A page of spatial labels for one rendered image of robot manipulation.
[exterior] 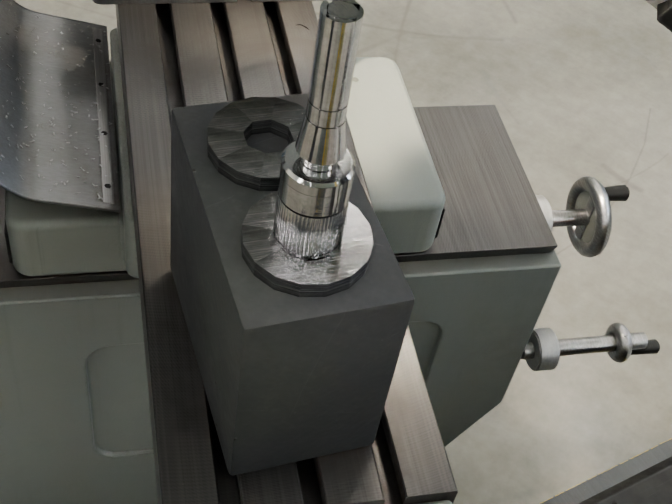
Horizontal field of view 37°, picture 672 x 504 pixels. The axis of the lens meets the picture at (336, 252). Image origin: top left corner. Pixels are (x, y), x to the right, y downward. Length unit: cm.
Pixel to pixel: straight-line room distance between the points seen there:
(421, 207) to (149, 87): 33
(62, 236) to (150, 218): 19
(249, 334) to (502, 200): 73
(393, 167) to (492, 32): 178
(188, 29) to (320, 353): 58
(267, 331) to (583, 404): 151
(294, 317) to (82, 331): 61
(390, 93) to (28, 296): 51
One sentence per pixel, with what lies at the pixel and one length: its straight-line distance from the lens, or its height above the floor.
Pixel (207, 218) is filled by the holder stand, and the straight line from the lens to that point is 71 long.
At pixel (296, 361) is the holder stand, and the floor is 108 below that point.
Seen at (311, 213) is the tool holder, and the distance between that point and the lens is 64.
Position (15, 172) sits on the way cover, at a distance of 108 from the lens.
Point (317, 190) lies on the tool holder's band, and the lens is 62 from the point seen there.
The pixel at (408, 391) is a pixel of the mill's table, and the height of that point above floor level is 94.
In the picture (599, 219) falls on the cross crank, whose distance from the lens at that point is 146.
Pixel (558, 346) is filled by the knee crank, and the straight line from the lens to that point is 146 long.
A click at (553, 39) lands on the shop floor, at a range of 300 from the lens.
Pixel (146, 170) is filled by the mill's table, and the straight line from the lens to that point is 101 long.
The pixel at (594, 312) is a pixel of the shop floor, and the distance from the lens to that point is 227.
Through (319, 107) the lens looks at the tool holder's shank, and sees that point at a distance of 60.
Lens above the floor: 164
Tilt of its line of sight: 47 degrees down
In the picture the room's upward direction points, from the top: 11 degrees clockwise
